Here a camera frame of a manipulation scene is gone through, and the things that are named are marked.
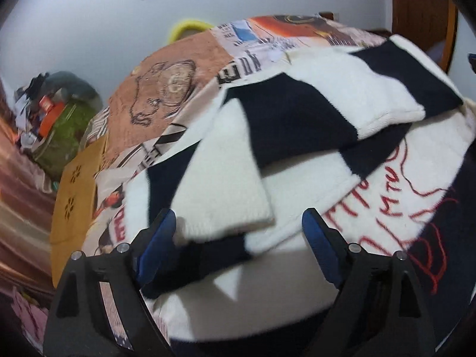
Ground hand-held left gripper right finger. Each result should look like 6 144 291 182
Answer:
302 208 436 357

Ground black and white striped sweater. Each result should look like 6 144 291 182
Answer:
123 35 476 357

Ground printed bed sheet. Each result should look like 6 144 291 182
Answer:
82 14 395 261

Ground yellow ring cushion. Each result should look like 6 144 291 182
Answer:
168 19 214 43

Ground pile of clutter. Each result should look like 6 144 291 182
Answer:
13 71 103 183

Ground brown wooden door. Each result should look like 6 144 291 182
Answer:
389 0 459 73

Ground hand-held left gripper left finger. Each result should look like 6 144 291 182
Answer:
43 209 176 357

